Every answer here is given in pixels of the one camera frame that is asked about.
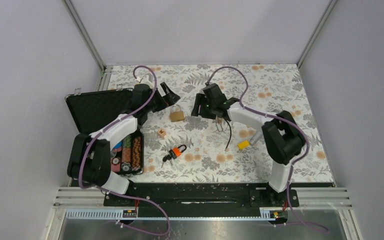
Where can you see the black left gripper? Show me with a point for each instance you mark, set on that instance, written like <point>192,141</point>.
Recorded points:
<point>168,99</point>

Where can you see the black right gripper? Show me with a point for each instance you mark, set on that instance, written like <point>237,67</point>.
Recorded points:
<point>200,100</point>

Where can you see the large brass padlock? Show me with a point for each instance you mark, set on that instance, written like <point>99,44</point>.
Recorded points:
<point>176,114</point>

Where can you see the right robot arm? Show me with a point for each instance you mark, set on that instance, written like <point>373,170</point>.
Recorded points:
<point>282,138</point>

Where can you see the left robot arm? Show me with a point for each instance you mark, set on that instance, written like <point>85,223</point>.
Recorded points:
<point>114,182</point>

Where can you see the wooden letter cube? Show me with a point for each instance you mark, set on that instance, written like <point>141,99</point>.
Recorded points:
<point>162,133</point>

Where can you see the floral table cloth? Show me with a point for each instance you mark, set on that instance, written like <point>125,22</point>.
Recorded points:
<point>213,156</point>

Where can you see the small orange black padlock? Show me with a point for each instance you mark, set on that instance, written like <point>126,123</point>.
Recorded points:
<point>173,154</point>

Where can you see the grey marker yellow cap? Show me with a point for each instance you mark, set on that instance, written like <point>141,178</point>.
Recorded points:
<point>252,141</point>

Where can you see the black poker chip case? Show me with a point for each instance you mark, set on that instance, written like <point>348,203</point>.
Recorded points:
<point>103,119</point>

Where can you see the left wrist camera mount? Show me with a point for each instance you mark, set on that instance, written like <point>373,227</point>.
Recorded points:
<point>147,79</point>

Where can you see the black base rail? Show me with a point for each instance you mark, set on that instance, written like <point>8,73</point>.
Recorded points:
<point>203,199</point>

